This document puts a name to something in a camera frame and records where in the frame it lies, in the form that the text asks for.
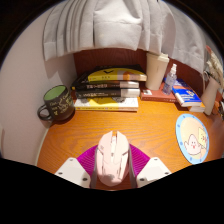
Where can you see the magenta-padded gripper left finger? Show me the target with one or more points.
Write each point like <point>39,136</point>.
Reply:
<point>71,171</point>

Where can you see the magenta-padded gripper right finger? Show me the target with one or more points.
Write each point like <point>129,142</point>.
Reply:
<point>153,170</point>

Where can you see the pink computer mouse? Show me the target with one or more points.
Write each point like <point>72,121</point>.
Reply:
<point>111,160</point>

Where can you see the dark green mug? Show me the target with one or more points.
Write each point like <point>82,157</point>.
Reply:
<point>60,103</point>

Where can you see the red-brown book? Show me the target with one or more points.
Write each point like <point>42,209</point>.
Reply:
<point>155,96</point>

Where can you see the orange book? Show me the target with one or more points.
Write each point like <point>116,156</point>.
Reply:
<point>196,108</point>

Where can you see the yellow and white book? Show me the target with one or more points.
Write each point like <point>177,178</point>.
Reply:
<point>106,104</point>

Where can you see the blue book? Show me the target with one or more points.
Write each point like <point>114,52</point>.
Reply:
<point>186,95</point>

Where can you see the clear spray bottle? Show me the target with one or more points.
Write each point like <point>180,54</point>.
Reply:
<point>169,82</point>

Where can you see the white pitcher vase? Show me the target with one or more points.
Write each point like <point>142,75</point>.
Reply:
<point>210,96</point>

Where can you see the white lidded tumbler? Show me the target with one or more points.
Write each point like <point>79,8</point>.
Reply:
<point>156,71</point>

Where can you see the yellow and black book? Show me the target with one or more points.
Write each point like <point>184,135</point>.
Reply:
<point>113,75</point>

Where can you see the white flower bouquet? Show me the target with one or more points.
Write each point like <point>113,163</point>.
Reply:
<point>215,68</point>

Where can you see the white curtain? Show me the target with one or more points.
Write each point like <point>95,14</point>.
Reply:
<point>116,23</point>

